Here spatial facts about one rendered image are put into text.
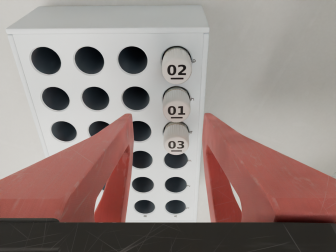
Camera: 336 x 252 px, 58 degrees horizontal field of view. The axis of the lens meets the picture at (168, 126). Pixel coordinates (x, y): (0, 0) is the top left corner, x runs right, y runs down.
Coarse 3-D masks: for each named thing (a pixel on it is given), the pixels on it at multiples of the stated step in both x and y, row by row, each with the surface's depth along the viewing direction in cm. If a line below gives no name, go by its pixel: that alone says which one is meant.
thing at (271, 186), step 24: (216, 120) 11; (216, 144) 10; (240, 144) 8; (216, 168) 12; (240, 168) 7; (264, 168) 7; (288, 168) 7; (312, 168) 7; (216, 192) 11; (240, 192) 7; (264, 192) 6; (288, 192) 6; (312, 192) 6; (216, 216) 11; (240, 216) 11; (264, 216) 6; (288, 216) 5; (312, 216) 5
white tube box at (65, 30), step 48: (48, 48) 15; (96, 48) 13; (144, 48) 13; (192, 48) 13; (48, 96) 15; (96, 96) 16; (144, 96) 16; (192, 96) 14; (48, 144) 16; (144, 144) 16; (192, 144) 16; (144, 192) 18; (192, 192) 18
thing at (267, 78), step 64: (0, 0) 15; (64, 0) 15; (128, 0) 15; (192, 0) 15; (256, 0) 15; (320, 0) 15; (0, 64) 17; (256, 64) 17; (320, 64) 17; (0, 128) 20; (256, 128) 20; (320, 128) 20
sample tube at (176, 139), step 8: (168, 128) 15; (176, 128) 14; (184, 128) 15; (168, 136) 14; (176, 136) 14; (184, 136) 14; (168, 144) 14; (176, 144) 14; (184, 144) 14; (168, 152) 15; (176, 152) 15
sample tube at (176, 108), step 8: (168, 88) 14; (176, 88) 14; (184, 88) 14; (168, 96) 13; (176, 96) 13; (184, 96) 13; (168, 104) 13; (176, 104) 13; (184, 104) 13; (168, 112) 13; (176, 112) 13; (184, 112) 13; (176, 120) 14
